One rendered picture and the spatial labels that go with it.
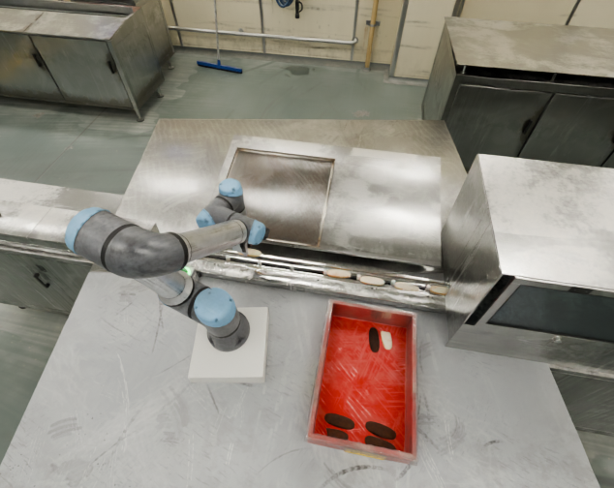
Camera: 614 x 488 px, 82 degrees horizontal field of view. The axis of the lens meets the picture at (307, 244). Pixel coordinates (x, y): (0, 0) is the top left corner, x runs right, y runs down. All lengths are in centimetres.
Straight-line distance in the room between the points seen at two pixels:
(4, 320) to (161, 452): 188
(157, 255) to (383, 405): 88
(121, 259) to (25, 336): 207
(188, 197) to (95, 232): 108
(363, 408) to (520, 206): 82
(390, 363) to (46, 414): 117
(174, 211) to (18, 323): 144
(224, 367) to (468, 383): 84
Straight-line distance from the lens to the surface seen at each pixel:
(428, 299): 149
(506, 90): 290
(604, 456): 260
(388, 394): 134
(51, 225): 190
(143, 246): 82
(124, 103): 412
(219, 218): 115
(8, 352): 286
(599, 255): 127
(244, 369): 129
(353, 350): 137
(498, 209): 124
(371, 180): 174
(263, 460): 128
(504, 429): 144
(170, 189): 198
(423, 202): 171
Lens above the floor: 209
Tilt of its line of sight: 52 degrees down
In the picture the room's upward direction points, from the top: 1 degrees clockwise
